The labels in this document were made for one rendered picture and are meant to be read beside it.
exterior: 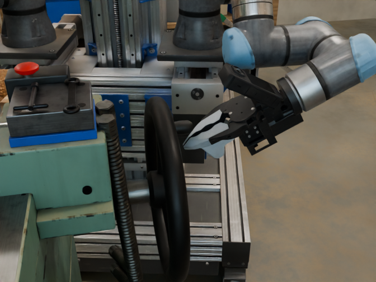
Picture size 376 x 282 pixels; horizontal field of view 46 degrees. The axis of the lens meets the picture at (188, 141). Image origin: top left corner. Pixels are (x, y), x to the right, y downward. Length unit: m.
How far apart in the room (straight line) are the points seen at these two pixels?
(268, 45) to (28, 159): 0.47
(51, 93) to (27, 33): 0.76
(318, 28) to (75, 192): 0.53
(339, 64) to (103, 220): 0.45
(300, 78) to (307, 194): 1.34
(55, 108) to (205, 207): 1.13
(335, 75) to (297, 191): 1.35
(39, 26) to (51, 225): 0.84
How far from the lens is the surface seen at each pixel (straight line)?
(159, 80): 1.28
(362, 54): 0.79
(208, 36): 1.24
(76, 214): 0.58
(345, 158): 2.38
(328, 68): 0.78
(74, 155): 0.54
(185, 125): 0.76
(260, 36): 0.82
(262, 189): 2.06
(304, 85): 0.77
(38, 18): 1.34
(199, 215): 1.57
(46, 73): 0.62
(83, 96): 0.56
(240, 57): 0.81
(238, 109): 0.78
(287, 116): 0.80
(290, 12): 4.46
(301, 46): 0.84
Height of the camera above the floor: 1.23
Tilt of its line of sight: 31 degrees down
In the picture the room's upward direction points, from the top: straight up
